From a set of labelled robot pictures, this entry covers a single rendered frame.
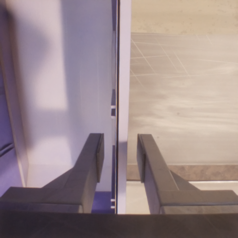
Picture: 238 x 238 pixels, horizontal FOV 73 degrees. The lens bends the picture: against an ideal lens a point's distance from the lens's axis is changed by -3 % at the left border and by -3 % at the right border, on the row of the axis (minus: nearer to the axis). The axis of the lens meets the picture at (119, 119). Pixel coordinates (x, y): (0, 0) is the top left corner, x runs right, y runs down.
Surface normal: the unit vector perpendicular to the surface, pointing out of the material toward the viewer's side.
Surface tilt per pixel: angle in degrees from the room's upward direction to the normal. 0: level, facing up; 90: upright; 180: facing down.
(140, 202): 0
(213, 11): 1
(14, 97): 90
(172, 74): 0
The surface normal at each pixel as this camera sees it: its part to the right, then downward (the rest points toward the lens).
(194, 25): -0.01, 0.29
